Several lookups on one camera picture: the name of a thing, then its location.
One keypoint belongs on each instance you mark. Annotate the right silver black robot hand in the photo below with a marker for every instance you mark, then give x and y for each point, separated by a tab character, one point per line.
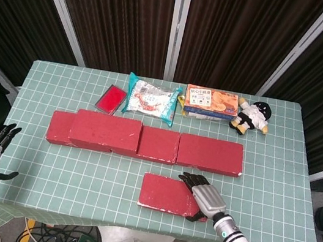
207	200

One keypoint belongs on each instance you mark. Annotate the red brick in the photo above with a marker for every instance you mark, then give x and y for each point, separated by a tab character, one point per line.
210	154
164	194
157	143
104	131
58	127

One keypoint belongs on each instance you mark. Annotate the black white plush doll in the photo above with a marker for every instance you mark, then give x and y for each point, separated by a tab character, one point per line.
250	117

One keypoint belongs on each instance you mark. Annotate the orange blue biscuit box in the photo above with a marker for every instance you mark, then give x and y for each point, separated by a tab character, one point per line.
211	101

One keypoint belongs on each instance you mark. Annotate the yellow small packet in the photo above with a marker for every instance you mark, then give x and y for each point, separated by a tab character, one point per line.
180	102

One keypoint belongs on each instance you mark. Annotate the teal white snack bag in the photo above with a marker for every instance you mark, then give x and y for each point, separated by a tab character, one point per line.
149	100

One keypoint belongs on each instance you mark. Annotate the green checked tablecloth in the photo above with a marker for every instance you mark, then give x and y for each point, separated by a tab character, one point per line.
93	178

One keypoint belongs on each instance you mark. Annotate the red ink pad case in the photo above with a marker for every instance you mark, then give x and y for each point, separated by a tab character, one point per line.
111	100

